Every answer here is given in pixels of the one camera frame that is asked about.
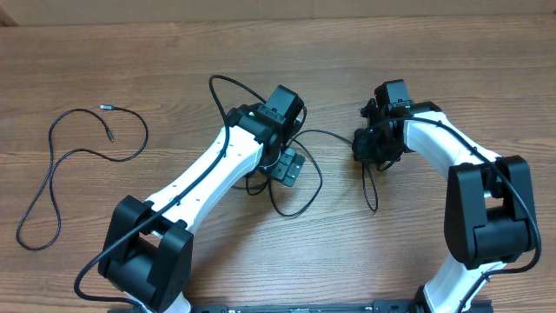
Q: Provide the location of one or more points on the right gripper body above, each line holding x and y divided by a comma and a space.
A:
376, 146

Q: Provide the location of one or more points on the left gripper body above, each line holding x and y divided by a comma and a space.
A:
282, 167

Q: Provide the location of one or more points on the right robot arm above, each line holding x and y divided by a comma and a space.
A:
490, 225

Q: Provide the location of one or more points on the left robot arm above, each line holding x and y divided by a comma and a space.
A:
150, 242

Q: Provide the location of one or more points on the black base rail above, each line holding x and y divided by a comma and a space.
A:
378, 306

